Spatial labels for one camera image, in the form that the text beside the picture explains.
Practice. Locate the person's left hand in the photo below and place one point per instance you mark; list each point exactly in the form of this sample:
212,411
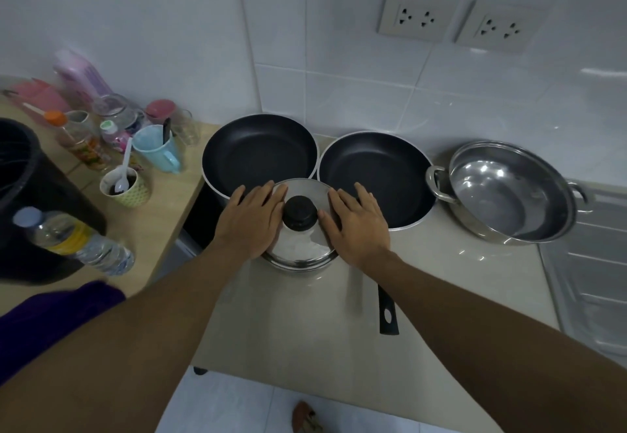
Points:
250,224

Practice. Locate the person's right hand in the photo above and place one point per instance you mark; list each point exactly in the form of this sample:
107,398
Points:
360,229

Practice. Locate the steel pot lid black knob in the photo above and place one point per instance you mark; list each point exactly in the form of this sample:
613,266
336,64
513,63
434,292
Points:
303,244

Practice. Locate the black frying pan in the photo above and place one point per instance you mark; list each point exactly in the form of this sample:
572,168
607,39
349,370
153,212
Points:
382,173
259,148

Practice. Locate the wide steel two-handled pan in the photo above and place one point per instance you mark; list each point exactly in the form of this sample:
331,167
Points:
509,192

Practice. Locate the person's right forearm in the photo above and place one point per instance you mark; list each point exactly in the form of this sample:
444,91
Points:
514,349

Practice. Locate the person's left forearm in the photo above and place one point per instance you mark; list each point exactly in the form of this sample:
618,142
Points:
122,349

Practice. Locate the white base cabinet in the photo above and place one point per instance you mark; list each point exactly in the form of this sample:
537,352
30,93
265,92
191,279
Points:
171,256

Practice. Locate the light wooden side table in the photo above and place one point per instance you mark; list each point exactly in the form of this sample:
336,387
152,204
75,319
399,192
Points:
161,212

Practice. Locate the clear drinking glass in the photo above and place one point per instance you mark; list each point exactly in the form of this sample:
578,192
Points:
188,129

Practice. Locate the yellow-green cup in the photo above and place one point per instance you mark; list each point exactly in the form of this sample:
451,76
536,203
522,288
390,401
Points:
137,195

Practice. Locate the teal cup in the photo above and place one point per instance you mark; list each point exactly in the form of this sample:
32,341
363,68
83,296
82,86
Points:
152,151

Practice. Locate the black utensil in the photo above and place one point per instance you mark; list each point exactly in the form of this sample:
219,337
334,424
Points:
166,131

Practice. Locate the white plastic spoon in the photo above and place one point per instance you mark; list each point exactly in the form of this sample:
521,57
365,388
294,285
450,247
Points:
122,182

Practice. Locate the pink cup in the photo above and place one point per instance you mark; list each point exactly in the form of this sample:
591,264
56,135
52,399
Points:
159,108

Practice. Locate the small black floor object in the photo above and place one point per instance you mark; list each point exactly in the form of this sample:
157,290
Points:
200,371

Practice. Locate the small bottle white cap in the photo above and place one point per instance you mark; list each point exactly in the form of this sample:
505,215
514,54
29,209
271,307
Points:
113,136

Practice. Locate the clear water bottle yellow label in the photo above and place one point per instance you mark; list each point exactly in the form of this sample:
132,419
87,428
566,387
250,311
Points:
73,239

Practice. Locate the glass jar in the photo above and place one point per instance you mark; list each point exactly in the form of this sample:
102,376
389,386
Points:
115,109

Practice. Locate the orange label bottle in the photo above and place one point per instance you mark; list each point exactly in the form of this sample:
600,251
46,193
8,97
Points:
81,143

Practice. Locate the black plastic bin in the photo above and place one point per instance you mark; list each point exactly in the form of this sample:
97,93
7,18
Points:
44,187

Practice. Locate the pink bottle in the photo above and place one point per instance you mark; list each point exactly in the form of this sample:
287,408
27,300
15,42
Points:
83,77

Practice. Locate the purple cloth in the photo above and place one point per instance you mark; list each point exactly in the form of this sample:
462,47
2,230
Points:
39,320

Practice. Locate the stainless steel double sink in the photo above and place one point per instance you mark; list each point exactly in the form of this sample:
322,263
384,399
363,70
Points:
588,276

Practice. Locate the pink plastic container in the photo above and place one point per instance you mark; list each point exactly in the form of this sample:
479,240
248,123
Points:
36,97

